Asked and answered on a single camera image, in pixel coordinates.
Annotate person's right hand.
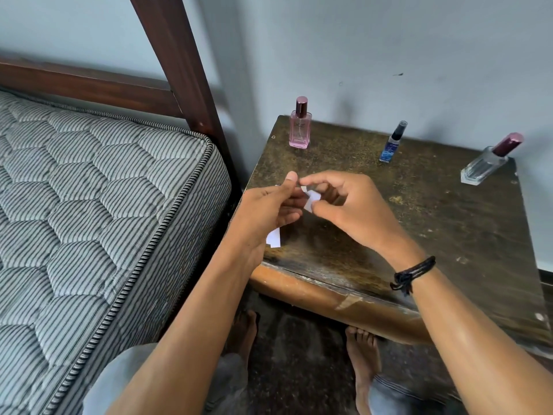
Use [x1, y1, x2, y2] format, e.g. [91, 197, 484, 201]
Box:
[299, 170, 416, 265]

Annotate person's left hand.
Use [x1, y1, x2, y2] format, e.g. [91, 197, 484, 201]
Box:
[229, 170, 310, 256]

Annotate small white paper piece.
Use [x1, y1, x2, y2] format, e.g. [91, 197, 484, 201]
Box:
[301, 186, 322, 213]

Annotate person's left forearm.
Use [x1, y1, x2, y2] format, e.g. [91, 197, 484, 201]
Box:
[106, 237, 269, 415]

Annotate person's right forearm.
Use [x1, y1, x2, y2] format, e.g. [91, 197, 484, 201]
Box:
[380, 243, 553, 415]

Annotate pink perfume bottle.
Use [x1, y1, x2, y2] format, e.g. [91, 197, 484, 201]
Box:
[289, 96, 313, 150]

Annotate small blue spray bottle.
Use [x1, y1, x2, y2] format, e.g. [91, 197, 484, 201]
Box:
[379, 120, 408, 164]

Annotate dark worn wooden table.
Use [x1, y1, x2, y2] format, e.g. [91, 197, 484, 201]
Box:
[242, 115, 553, 360]

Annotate person's left foot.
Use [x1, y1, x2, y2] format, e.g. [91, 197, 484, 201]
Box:
[228, 310, 261, 370]

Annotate person's foot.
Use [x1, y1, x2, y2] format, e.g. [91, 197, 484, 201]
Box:
[228, 310, 261, 370]
[345, 326, 383, 415]

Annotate person's right foot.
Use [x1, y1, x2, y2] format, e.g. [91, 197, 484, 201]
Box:
[345, 326, 383, 415]

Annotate clear perfume bottle maroon cap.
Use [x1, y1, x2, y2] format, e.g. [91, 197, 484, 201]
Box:
[460, 132, 524, 186]

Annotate grey striped quilted mattress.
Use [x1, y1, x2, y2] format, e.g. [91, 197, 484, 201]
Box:
[0, 90, 233, 415]

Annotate grey shorts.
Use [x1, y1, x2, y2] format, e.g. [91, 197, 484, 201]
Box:
[82, 343, 469, 415]

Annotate black cord bracelet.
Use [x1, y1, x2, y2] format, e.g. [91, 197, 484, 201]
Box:
[390, 256, 436, 297]

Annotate dark wooden bed frame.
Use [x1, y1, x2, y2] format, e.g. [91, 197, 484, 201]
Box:
[0, 0, 242, 199]

